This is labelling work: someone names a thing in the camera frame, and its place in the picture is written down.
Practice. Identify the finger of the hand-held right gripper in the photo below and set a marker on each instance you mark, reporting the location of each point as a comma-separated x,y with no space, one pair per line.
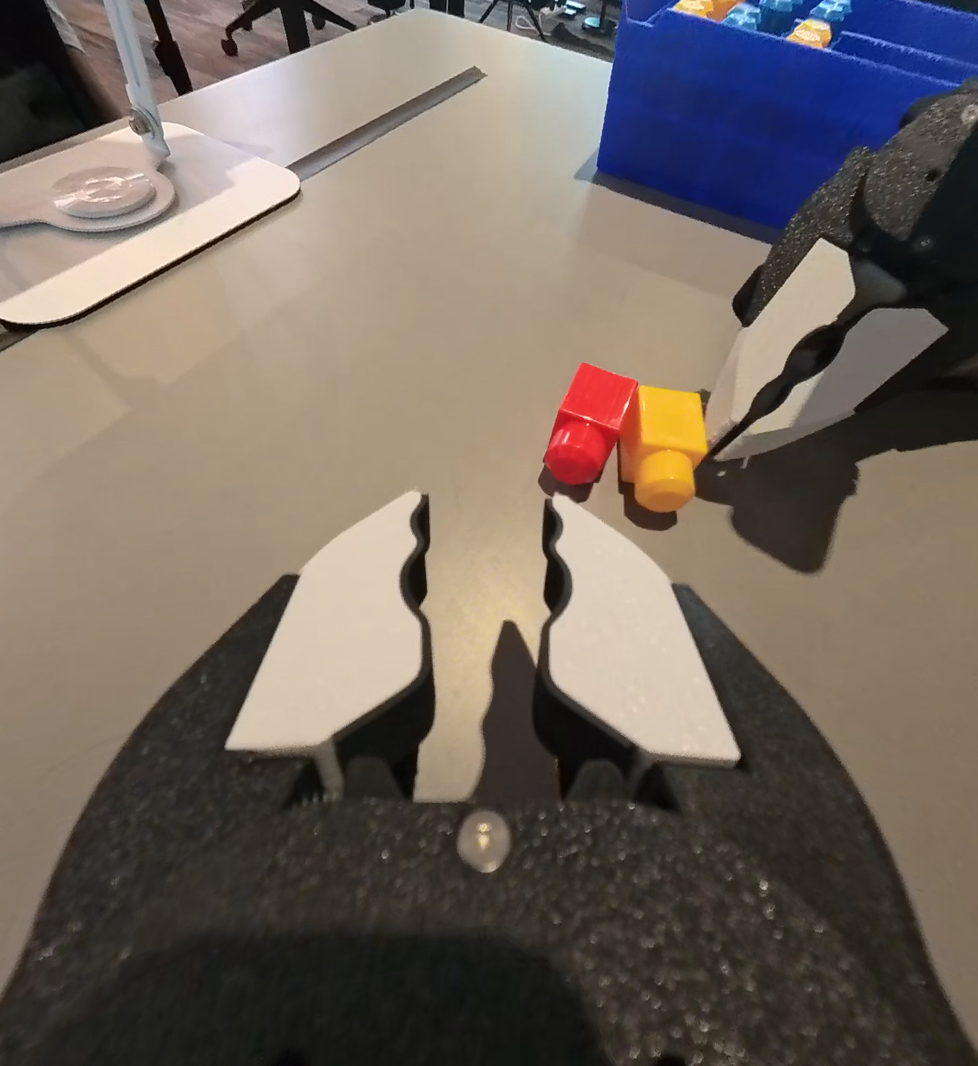
789,316
872,358

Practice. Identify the small yellow mega block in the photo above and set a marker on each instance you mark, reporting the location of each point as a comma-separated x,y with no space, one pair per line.
664,425

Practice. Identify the black office chair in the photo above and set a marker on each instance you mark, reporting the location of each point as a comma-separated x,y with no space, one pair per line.
228,43

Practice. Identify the small red mega block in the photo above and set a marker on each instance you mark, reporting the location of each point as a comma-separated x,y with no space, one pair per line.
597,400

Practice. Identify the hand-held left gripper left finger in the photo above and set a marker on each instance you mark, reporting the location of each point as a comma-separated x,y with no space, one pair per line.
322,658

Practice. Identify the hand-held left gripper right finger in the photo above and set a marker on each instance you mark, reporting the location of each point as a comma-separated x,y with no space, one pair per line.
630,666

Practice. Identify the blue divided plastic bin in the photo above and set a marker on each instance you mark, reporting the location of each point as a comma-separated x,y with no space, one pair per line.
705,125

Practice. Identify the dark curved panel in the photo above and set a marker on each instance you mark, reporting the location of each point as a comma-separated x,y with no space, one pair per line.
6,91

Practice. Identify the clear suction mount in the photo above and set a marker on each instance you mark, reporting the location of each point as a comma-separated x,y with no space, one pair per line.
106,191

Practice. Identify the white pad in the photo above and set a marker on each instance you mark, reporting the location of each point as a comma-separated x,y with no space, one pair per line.
206,216

